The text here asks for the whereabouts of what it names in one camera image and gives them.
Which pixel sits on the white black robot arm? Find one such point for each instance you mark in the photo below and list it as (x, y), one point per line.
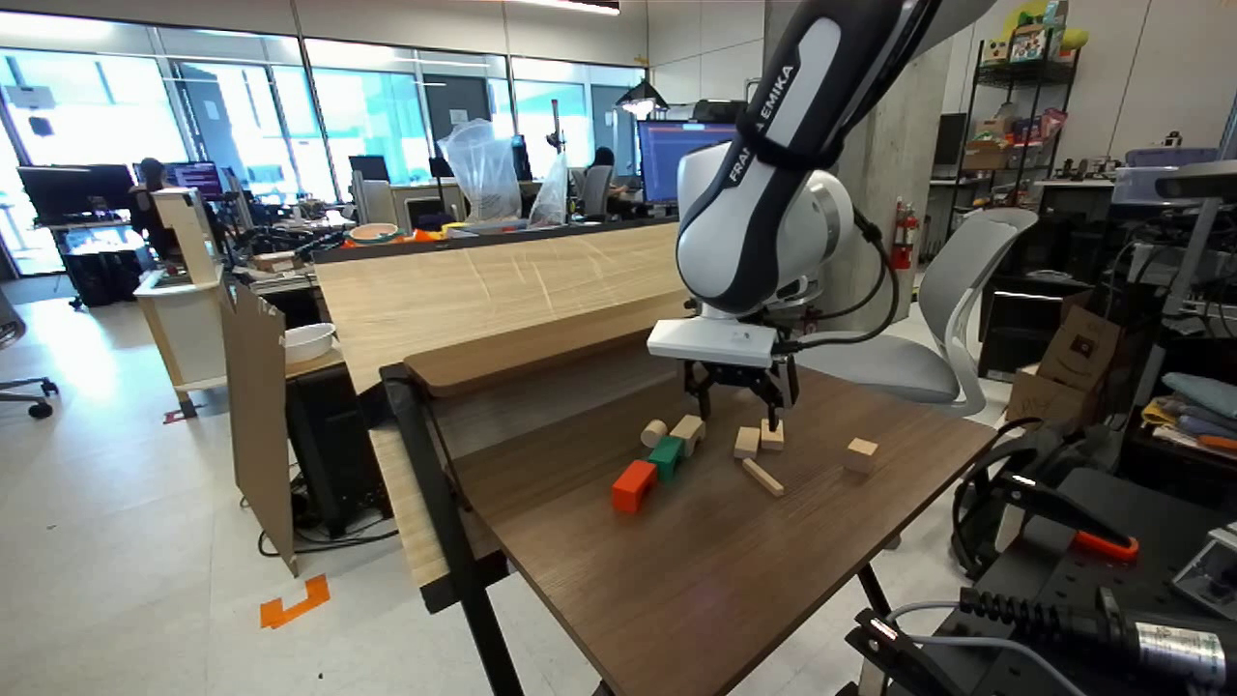
(766, 212)

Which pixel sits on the cardboard box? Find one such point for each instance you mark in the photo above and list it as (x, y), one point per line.
(1079, 378)

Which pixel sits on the black metal shelf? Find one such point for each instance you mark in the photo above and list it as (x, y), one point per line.
(1007, 132)

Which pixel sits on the leaning wooden board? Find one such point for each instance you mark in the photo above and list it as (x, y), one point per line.
(409, 302)

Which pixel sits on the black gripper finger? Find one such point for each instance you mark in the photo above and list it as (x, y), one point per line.
(776, 408)
(692, 405)

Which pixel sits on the orange block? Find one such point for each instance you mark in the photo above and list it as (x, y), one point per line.
(632, 491)

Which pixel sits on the green block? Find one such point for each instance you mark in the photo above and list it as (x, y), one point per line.
(665, 460)

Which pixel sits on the long wooden stick block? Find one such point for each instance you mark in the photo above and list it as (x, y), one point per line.
(771, 487)

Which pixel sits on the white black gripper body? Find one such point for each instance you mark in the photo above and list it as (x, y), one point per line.
(721, 349)

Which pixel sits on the red fire extinguisher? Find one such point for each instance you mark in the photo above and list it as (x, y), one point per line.
(905, 230)

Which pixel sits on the computer monitor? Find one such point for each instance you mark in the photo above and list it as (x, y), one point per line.
(665, 145)

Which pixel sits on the wooden cube far right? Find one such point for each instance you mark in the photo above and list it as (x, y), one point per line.
(861, 447)

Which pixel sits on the wooden cube behind green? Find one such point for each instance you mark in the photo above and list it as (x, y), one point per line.
(689, 435)

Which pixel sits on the grey office chair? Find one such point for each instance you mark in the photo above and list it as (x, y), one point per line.
(954, 289)

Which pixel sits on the black metal table frame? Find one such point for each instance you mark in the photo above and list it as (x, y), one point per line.
(412, 408)

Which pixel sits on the wooden cube right of stack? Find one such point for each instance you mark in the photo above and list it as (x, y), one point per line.
(771, 435)

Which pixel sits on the wooden cylinder block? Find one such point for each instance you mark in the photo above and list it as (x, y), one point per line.
(653, 435)

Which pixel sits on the small wooden cube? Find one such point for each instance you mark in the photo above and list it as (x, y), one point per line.
(747, 442)

